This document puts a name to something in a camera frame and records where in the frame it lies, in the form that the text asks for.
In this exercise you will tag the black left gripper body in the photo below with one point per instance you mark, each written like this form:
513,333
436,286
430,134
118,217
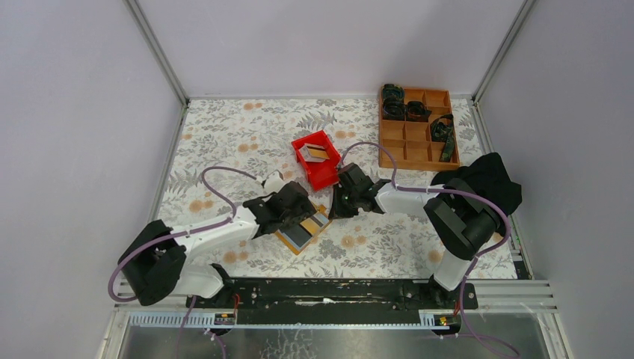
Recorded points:
303,212

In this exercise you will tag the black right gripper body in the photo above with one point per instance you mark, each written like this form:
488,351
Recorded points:
345,205

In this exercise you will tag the dark credit card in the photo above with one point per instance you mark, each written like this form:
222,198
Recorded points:
295,238

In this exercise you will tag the gold VIP credit card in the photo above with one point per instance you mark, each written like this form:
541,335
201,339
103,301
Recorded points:
315,224

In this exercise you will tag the yellow leather card holder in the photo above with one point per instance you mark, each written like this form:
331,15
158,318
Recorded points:
319,208

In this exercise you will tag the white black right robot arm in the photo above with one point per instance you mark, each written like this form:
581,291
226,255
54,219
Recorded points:
463,220

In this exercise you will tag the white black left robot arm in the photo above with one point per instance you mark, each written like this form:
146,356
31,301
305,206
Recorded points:
162,260

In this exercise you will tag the red plastic bin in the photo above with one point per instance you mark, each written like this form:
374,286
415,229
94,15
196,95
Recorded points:
319,175

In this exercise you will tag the brown compartment organizer tray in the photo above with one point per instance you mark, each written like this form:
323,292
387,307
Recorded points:
430,146

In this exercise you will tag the rolled dark belt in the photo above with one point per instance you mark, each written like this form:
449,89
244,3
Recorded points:
392,92
416,111
393,110

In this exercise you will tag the black cloth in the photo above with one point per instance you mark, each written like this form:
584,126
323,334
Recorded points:
488,177

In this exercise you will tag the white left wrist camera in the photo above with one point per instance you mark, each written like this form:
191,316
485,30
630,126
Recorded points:
273,182

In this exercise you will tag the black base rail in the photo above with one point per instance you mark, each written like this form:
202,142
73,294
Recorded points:
344,301

